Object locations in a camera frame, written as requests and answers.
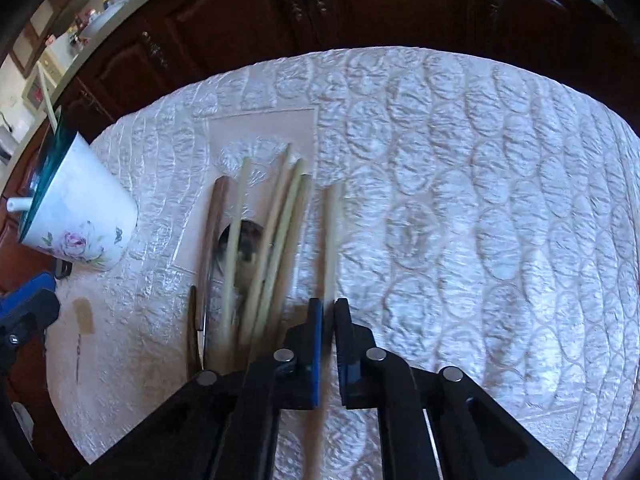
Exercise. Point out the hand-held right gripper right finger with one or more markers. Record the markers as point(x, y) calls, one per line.
point(346, 360)

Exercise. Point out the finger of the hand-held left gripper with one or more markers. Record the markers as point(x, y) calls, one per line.
point(30, 310)

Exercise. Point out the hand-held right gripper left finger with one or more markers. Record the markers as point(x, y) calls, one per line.
point(315, 355)

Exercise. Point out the white floral cup teal inside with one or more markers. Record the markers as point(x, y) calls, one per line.
point(80, 200)

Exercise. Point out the light wooden chopstick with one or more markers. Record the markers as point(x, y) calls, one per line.
point(239, 210)
point(47, 95)
point(332, 235)
point(275, 200)
point(292, 195)

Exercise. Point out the metal spoon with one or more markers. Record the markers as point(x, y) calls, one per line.
point(250, 237)

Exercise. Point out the white quilted tablecloth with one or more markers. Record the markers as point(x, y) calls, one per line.
point(450, 210)

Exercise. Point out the grey stone countertop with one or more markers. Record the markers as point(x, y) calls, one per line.
point(75, 67)

